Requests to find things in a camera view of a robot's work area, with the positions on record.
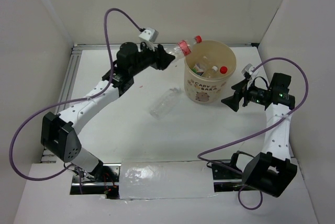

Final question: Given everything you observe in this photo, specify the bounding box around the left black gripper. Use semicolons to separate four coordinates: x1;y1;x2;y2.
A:
130;42;175;76

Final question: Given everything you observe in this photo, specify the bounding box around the red label water bottle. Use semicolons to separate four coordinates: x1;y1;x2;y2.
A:
193;61;229;78

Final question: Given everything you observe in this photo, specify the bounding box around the clear bottle white cap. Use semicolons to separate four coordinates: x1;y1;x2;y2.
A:
202;66;218;79

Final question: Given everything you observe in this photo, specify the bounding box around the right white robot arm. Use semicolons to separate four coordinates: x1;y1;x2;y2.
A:
214;72;297;197

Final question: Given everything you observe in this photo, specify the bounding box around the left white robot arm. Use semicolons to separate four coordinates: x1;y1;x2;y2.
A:
41;42;175;182

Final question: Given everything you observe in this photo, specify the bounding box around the cream capybara plastic bin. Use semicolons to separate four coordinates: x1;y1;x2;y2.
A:
184;40;237;104

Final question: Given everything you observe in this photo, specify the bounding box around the clear crushed bottle centre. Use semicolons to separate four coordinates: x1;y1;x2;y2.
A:
149;87;182;119

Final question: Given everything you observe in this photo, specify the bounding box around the silver tape sheet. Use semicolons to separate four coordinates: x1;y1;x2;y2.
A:
119;161;216;200

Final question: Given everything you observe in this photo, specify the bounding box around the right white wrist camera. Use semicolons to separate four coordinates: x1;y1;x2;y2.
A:
241;63;259;83

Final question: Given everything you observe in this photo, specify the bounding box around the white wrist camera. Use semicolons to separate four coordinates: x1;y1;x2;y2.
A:
139;27;159;43
241;63;259;83

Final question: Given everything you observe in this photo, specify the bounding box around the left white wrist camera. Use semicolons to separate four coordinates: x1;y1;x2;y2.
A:
139;27;159;43

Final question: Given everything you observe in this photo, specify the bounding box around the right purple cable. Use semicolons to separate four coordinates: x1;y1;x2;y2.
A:
197;57;308;210

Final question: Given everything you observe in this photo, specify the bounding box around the purple cable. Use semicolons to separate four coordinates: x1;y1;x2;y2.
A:
9;8;143;196
197;57;308;210

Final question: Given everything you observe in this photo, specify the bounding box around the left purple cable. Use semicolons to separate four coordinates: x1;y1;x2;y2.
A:
9;8;143;196

